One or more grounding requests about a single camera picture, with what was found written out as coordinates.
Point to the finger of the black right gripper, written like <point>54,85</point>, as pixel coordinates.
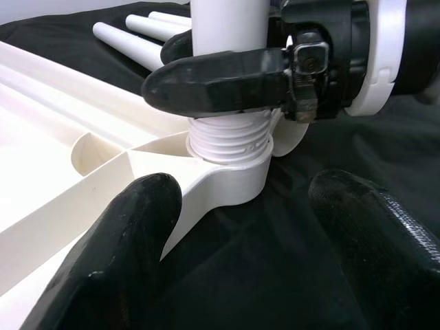
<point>206,84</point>
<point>178,46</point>

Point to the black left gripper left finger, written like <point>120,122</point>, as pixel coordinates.
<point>113,268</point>

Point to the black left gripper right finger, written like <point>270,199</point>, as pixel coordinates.
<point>385,261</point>

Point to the white plastic table top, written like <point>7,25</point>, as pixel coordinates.
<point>34,213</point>

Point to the black tablecloth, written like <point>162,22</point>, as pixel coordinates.
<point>240,258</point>

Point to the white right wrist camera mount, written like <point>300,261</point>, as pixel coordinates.
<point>388,51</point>

